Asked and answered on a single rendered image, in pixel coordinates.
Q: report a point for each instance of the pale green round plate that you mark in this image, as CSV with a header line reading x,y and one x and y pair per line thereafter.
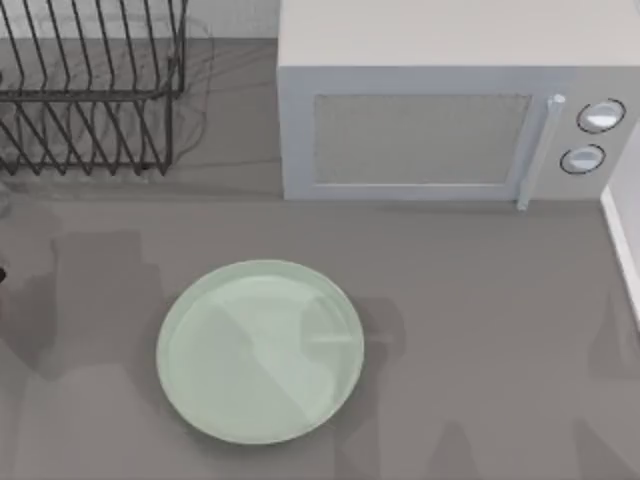
x,y
260,352

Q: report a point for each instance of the microwave oven door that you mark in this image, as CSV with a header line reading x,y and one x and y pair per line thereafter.
x,y
420,140

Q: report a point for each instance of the large microwave knob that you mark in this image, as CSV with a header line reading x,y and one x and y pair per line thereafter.
x,y
601,115

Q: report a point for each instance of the pale microwave oven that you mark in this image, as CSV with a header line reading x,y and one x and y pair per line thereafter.
x,y
400,40

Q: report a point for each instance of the small microwave knob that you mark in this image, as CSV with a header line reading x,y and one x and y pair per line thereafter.
x,y
582,159

